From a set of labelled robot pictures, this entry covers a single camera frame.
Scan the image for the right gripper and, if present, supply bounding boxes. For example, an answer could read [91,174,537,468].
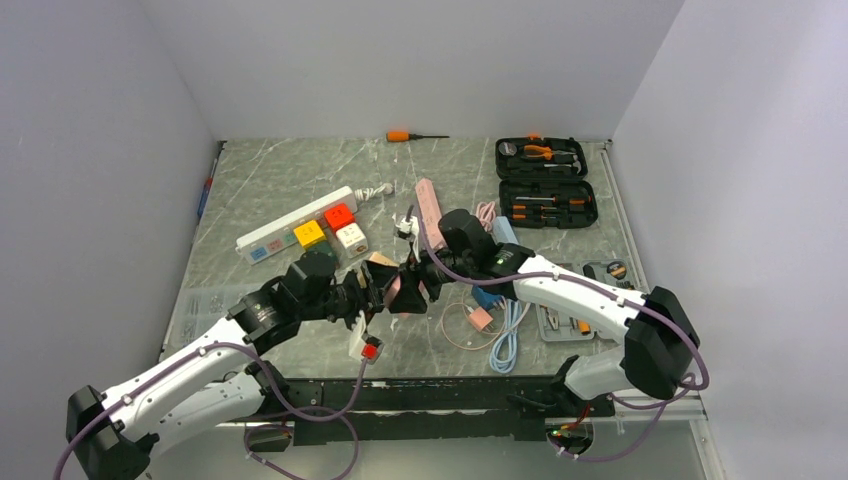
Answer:
[390,241,475,315]

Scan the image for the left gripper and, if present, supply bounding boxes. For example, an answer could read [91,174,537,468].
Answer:
[299,259,396,336]

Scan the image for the white cube socket tiger print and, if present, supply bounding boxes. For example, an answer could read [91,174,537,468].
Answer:
[335,222,369,258]

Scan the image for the salmon usb charger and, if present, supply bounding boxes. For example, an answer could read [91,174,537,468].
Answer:
[467,307,494,332]

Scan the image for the red cube socket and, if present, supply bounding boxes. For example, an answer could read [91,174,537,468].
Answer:
[323,203,355,232]

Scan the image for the dark blue cube socket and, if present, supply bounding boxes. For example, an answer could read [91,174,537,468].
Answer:
[471,286,507,311]

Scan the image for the yellow cube socket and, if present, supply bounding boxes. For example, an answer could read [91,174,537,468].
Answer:
[293,220,327,250]

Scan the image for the pink power strip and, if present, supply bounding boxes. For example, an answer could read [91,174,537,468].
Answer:
[415,178,445,251]

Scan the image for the white power strip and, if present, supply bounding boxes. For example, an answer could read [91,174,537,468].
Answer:
[235,186,359,265]

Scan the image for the light blue power strip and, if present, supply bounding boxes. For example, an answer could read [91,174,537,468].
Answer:
[492,216,520,245]

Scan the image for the pink cube socket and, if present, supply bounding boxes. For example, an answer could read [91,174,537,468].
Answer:
[383,276,401,311]

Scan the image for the beige cube socket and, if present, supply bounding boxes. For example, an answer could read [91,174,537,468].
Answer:
[368,252,399,267]

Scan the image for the green cube socket lion print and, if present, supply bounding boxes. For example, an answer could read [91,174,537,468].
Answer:
[305,241,339,264]

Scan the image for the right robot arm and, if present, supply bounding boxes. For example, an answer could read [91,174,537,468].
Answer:
[388,209,709,415]

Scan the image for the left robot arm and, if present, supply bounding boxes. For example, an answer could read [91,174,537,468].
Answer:
[53,253,399,479]

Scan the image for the grey tool tray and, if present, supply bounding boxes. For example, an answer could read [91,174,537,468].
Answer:
[514,256,646,343]

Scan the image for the black tool case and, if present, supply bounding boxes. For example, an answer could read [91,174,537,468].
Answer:
[495,136,599,230]

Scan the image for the clear plastic screw box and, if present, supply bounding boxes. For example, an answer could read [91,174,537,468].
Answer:
[166,287,233,349]

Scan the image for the red blue pen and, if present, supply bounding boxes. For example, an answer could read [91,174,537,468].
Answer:
[196,159,218,219]

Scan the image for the orange pliers in case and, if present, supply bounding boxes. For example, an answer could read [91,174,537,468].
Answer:
[521,144,577,163]

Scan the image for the thin pink charging cable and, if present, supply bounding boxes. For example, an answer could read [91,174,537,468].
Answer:
[440,301,508,350]

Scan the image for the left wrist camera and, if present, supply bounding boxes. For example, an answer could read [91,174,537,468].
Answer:
[347,311,384,365]

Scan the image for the white coiled power cable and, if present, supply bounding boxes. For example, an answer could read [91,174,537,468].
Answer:
[354,183,395,203]

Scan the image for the light blue power cable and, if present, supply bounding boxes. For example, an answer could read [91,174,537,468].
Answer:
[488,298,535,376]

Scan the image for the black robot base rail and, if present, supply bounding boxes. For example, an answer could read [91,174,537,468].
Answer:
[282,375,615,441]

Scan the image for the orange handled screwdriver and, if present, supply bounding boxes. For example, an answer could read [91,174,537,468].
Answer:
[385,131,448,143]

